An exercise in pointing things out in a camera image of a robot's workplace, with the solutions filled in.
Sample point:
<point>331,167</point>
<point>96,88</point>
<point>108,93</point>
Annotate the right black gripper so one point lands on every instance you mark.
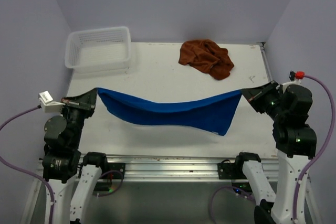
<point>255,95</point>

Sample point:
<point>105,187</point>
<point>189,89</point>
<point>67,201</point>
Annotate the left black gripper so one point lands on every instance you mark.
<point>86,99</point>

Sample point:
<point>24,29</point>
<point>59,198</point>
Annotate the blue towel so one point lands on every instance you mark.
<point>213,114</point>

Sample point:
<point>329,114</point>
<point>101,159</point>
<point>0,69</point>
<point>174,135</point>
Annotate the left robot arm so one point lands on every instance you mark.
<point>70,177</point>

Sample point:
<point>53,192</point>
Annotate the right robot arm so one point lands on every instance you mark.
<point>288,107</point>

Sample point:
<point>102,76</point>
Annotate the white plastic basket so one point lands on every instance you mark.
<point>98,50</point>

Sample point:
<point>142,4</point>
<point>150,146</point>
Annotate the brown towel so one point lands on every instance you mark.
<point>207,57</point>

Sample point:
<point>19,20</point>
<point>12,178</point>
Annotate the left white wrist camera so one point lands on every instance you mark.
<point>48,104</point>

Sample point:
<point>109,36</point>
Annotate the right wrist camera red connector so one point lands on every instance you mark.
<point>296,76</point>

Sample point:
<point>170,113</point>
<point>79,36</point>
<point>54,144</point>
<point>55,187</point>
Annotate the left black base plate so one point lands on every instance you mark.
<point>118,171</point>

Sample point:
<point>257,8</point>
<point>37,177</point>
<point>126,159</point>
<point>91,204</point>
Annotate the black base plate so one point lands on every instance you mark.
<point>229,171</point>
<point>118,171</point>

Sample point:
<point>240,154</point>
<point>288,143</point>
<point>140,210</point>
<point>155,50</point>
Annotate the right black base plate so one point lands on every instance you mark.
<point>229,171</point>

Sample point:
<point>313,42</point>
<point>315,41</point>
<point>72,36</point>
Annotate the aluminium mounting rail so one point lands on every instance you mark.
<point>169,169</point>

